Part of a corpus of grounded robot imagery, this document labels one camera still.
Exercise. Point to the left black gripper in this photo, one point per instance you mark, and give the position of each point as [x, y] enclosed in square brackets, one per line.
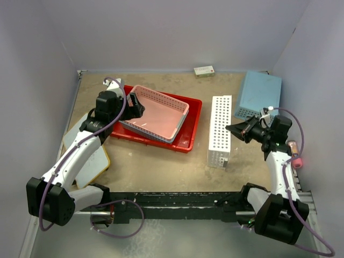
[134, 112]

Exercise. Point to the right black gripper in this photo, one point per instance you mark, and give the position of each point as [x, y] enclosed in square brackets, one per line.
[242, 130]

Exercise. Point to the white perforated basket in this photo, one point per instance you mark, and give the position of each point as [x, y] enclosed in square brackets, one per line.
[219, 146]

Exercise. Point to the pink perforated basket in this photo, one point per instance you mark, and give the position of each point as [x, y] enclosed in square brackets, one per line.
[156, 101]

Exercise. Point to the light blue perforated basket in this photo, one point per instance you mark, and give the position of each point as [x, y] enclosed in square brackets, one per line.
[257, 91]

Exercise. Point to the red plastic tray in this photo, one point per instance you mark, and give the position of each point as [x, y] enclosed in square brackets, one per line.
[184, 140]

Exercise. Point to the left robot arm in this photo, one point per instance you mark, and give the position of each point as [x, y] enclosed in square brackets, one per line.
[49, 197]

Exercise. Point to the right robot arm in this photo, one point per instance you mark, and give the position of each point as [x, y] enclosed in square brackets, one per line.
[280, 212]

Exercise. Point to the pink marker pen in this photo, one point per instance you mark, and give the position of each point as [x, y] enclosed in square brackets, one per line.
[297, 161]

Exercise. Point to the small white red box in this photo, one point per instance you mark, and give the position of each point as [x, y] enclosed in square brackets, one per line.
[205, 71]

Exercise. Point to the yellow-rimmed whiteboard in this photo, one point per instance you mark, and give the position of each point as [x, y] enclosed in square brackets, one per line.
[95, 165]

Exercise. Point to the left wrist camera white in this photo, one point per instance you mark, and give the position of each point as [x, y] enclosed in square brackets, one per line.
[114, 85]

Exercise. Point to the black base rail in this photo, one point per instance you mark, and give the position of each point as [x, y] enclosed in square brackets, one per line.
[227, 207]

